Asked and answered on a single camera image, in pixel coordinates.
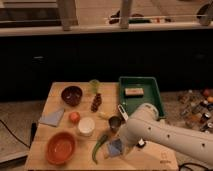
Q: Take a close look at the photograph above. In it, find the small metal cup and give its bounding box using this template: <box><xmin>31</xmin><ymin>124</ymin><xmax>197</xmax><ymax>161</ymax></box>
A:
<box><xmin>108</xmin><ymin>116</ymin><xmax>121</xmax><ymax>133</ymax></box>

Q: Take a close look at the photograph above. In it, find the green tray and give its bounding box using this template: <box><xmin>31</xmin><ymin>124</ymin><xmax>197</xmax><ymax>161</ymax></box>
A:
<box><xmin>118</xmin><ymin>76</ymin><xmax>165</xmax><ymax>119</ymax></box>

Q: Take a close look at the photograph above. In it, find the green chili pepper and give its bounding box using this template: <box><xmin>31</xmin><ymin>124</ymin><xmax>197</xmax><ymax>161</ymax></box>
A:
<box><xmin>92</xmin><ymin>134</ymin><xmax>109</xmax><ymax>164</ymax></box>

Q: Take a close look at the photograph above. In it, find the red tomato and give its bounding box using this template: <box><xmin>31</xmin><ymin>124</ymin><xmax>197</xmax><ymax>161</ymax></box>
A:
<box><xmin>69</xmin><ymin>112</ymin><xmax>80</xmax><ymax>124</ymax></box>

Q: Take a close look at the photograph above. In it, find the green plastic cup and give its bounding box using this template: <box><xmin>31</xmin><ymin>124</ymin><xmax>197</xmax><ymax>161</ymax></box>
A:
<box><xmin>89</xmin><ymin>79</ymin><xmax>100</xmax><ymax>94</ymax></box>

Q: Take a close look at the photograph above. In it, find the wooden cutting board table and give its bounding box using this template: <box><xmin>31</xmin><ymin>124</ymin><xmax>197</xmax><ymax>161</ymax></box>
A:
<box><xmin>24</xmin><ymin>82</ymin><xmax>178</xmax><ymax>171</ymax></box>

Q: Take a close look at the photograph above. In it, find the white round container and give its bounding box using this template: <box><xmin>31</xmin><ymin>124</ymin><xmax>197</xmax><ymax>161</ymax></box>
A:
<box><xmin>78</xmin><ymin>117</ymin><xmax>95</xmax><ymax>136</ymax></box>

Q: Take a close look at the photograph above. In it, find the black cable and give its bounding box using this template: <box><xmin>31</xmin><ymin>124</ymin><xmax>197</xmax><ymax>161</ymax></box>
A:
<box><xmin>0</xmin><ymin>119</ymin><xmax>32</xmax><ymax>150</ymax></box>

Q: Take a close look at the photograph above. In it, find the tan sponge block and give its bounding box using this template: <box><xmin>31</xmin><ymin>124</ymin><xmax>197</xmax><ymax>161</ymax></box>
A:
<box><xmin>124</xmin><ymin>88</ymin><xmax>144</xmax><ymax>97</ymax></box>

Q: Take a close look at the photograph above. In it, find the blue folded cloth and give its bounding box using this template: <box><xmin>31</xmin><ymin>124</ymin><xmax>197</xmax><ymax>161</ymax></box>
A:
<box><xmin>38</xmin><ymin>108</ymin><xmax>64</xmax><ymax>127</ymax></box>

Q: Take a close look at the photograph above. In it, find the yellow banana piece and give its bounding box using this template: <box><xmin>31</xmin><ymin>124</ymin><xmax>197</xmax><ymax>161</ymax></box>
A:
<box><xmin>99</xmin><ymin>112</ymin><xmax>109</xmax><ymax>120</ymax></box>

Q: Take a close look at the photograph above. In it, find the spice bottle rack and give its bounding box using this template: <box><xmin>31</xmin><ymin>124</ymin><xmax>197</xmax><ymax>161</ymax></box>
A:
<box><xmin>178</xmin><ymin>89</ymin><xmax>213</xmax><ymax>133</ymax></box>

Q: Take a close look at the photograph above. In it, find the blue sponge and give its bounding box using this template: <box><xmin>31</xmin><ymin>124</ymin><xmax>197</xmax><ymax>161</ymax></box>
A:
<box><xmin>107</xmin><ymin>139</ymin><xmax>123</xmax><ymax>157</ymax></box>

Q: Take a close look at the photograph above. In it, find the dark grape bunch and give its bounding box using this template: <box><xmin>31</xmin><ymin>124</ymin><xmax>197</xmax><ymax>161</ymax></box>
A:
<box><xmin>91</xmin><ymin>93</ymin><xmax>102</xmax><ymax>112</ymax></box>

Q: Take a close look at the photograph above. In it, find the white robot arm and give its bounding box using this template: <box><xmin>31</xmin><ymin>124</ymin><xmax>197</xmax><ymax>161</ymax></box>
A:
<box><xmin>119</xmin><ymin>103</ymin><xmax>213</xmax><ymax>165</ymax></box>

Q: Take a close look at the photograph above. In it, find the orange bowl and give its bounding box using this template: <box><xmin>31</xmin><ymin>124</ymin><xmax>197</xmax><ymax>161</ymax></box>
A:
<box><xmin>45</xmin><ymin>131</ymin><xmax>76</xmax><ymax>165</ymax></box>

